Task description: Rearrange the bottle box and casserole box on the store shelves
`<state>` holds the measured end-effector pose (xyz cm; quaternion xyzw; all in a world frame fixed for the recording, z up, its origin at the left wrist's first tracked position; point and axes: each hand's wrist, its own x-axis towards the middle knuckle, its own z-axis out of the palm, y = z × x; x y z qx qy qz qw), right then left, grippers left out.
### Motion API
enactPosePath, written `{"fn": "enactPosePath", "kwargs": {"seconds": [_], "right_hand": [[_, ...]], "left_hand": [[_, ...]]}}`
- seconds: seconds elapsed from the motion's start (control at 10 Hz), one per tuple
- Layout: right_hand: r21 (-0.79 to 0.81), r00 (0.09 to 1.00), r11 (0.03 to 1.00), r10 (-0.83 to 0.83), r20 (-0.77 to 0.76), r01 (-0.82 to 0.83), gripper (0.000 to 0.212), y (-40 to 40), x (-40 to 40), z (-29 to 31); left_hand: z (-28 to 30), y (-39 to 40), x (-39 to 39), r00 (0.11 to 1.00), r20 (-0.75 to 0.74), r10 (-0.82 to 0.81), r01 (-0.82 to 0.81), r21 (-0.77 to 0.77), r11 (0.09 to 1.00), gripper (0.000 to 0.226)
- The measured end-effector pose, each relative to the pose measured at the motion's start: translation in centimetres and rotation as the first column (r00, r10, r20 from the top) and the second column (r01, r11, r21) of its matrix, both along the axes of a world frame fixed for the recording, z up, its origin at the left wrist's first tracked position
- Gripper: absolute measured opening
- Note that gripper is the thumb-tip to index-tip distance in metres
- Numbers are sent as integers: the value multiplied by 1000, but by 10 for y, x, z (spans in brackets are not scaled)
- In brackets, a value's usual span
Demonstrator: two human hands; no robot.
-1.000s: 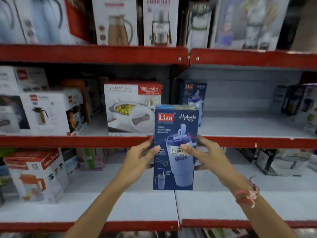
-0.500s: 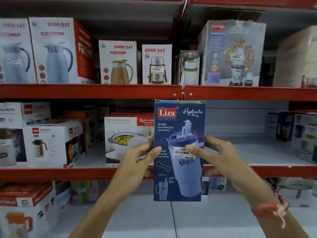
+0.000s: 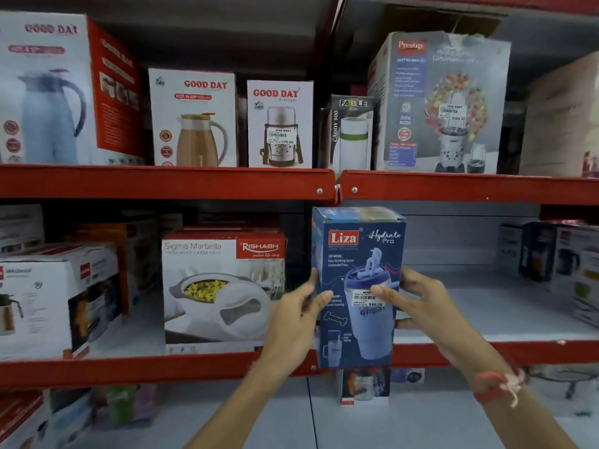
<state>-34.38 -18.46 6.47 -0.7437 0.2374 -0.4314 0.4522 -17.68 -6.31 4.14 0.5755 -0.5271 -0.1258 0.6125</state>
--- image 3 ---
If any white mug box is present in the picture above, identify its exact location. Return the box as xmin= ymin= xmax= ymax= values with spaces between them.
xmin=337 ymin=367 xmax=392 ymax=408

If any grey small box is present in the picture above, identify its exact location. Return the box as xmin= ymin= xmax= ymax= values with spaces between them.
xmin=495 ymin=223 xmax=524 ymax=278

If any blue tumbler box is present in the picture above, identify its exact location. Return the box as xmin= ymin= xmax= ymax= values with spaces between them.
xmin=311 ymin=206 xmax=407 ymax=369

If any black flask box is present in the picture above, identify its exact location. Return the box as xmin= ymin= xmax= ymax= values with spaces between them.
xmin=326 ymin=94 xmax=375 ymax=176

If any green pink box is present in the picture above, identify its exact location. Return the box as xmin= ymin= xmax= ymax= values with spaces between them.
xmin=93 ymin=383 xmax=158 ymax=428

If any orange box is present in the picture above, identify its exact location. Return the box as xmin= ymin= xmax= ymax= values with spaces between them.
xmin=69 ymin=219 xmax=161 ymax=316

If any person's left forearm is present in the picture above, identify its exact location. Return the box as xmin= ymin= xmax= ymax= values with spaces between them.
xmin=184 ymin=350 xmax=313 ymax=449

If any person's right forearm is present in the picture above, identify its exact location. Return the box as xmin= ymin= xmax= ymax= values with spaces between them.
xmin=442 ymin=340 xmax=583 ymax=449

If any white box with brown jug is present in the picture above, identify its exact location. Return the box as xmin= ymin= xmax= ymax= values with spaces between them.
xmin=148 ymin=68 xmax=238 ymax=168

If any large white red jug box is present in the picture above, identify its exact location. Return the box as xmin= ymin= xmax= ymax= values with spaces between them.
xmin=0 ymin=11 xmax=147 ymax=167

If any beige cardboard box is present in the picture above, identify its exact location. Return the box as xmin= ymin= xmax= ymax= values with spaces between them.
xmin=519 ymin=51 xmax=599 ymax=178

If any grey blender box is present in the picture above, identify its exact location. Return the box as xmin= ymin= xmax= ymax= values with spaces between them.
xmin=368 ymin=31 xmax=512 ymax=175

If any white box with black stand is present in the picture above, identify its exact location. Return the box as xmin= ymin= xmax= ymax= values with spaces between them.
xmin=528 ymin=365 xmax=599 ymax=418

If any white casserole box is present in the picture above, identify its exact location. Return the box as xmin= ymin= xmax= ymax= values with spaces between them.
xmin=161 ymin=230 xmax=287 ymax=356

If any red thread wristband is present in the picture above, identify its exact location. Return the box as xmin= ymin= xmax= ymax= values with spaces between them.
xmin=473 ymin=368 xmax=528 ymax=409

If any dark blue box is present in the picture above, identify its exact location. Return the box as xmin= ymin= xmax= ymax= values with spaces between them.
xmin=519 ymin=221 xmax=558 ymax=283

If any white box with black kettle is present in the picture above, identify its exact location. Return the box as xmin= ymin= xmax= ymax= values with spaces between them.
xmin=551 ymin=224 xmax=599 ymax=328

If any white lunch carrier box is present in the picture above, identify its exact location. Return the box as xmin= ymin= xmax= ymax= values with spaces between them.
xmin=246 ymin=80 xmax=314 ymax=170

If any person's left hand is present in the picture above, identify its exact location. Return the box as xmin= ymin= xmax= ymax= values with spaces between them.
xmin=259 ymin=268 xmax=334 ymax=371

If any red and white box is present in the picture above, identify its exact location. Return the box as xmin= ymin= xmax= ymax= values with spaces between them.
xmin=0 ymin=390 xmax=52 ymax=449

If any person's right hand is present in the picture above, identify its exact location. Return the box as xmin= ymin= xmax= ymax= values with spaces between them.
xmin=371 ymin=267 xmax=479 ymax=366

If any small white box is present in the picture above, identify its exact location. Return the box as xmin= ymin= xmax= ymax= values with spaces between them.
xmin=391 ymin=368 xmax=426 ymax=386

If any red metal shelf rack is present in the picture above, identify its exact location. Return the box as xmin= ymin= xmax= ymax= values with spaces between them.
xmin=0 ymin=0 xmax=344 ymax=391
xmin=328 ymin=0 xmax=599 ymax=370

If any white grey box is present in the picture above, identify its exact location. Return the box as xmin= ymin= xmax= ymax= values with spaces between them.
xmin=48 ymin=388 xmax=95 ymax=447

